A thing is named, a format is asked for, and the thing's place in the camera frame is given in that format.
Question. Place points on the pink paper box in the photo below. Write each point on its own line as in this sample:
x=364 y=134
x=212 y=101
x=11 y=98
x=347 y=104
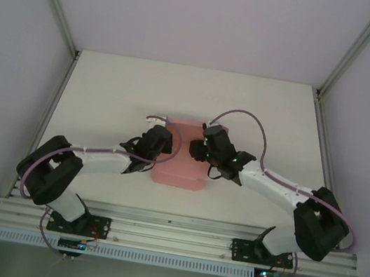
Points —
x=179 y=169

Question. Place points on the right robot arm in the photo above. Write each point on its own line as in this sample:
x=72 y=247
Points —
x=319 y=225

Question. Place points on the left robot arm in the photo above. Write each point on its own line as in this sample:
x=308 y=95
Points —
x=54 y=173

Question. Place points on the left circuit board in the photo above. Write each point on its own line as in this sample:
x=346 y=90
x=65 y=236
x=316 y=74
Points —
x=75 y=244

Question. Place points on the circuit board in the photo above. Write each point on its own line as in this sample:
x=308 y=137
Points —
x=75 y=244
x=267 y=275

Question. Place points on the right circuit board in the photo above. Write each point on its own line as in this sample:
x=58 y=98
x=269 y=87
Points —
x=267 y=275

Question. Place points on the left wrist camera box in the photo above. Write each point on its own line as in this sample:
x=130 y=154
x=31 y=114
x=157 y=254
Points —
x=158 y=119

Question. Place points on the aluminium mounting rail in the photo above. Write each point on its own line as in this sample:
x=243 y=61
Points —
x=168 y=237

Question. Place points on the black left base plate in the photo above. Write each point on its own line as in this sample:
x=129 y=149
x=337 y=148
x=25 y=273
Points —
x=100 y=227

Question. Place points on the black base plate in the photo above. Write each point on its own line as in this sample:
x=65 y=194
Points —
x=240 y=251
x=100 y=227

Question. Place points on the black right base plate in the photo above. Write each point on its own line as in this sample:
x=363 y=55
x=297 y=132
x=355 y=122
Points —
x=240 y=251

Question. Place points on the aluminium table side rail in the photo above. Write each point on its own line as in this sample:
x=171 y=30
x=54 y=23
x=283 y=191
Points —
x=322 y=136
x=60 y=93

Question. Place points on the aluminium frame post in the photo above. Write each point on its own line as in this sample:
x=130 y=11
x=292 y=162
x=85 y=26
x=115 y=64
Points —
x=353 y=53
x=56 y=3

